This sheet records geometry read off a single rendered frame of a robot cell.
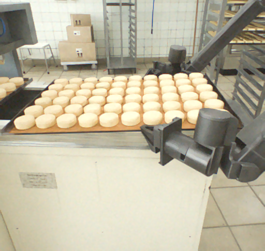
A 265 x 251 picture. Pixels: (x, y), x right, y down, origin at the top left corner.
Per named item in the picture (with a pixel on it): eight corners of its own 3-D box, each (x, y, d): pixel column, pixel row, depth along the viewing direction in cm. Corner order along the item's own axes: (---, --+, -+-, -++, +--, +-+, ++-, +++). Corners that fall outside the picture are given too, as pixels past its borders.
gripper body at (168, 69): (151, 61, 95) (163, 57, 99) (151, 85, 100) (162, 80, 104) (163, 63, 91) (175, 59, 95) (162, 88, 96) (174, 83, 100)
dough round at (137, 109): (123, 108, 69) (122, 102, 68) (140, 107, 69) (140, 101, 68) (123, 116, 64) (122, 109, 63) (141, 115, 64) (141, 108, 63)
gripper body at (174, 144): (156, 163, 54) (181, 179, 49) (156, 125, 49) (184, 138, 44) (174, 151, 58) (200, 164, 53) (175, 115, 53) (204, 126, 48)
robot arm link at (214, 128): (258, 182, 44) (235, 158, 52) (278, 125, 40) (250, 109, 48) (195, 178, 43) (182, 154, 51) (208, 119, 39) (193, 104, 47)
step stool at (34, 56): (58, 67, 434) (53, 41, 412) (49, 74, 395) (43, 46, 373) (33, 66, 435) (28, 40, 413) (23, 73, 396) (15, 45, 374)
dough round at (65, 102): (51, 108, 72) (49, 102, 71) (57, 101, 76) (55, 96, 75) (67, 108, 71) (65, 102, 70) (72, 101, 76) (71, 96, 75)
